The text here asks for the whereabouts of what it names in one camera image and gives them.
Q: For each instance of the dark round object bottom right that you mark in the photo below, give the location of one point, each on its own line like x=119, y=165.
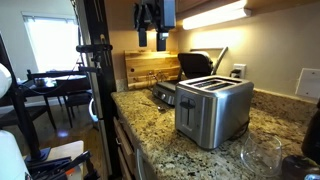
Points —
x=306, y=166

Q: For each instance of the black vertical mounting post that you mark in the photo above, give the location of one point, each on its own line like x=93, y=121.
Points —
x=96, y=45

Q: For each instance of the white wall plate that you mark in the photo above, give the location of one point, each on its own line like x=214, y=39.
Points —
x=309, y=83

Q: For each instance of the white wall power outlet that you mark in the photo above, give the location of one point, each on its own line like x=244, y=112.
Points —
x=238, y=71

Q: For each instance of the dark wooden chair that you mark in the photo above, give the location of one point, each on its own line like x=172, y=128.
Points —
x=75, y=92

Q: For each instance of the stainless steel two-slot toaster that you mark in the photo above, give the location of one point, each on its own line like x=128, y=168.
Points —
x=212, y=109

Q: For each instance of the bright window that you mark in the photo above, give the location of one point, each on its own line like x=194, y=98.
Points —
x=53, y=41

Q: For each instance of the metal spoon on counter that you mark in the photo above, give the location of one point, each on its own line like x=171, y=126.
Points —
x=159, y=108

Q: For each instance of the wooden cutting board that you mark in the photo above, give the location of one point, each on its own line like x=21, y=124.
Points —
x=145, y=67

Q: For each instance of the black camera stand pole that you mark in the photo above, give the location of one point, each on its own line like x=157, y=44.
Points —
x=25, y=123

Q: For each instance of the under-cabinet light bar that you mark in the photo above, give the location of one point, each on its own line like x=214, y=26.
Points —
x=229, y=12

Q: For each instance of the wooden cabinet drawers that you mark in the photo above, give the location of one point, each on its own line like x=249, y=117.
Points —
x=125, y=151

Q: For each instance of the dark dining table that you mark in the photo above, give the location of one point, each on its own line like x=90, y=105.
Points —
x=45, y=84

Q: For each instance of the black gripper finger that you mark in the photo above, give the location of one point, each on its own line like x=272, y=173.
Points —
x=161, y=40
x=142, y=37

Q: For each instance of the black panini press grill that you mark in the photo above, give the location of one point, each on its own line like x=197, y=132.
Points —
x=193, y=64

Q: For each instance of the clear stemless glass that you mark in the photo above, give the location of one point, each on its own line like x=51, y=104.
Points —
x=262, y=154

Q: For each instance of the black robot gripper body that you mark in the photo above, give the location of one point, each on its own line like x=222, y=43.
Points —
x=161, y=14

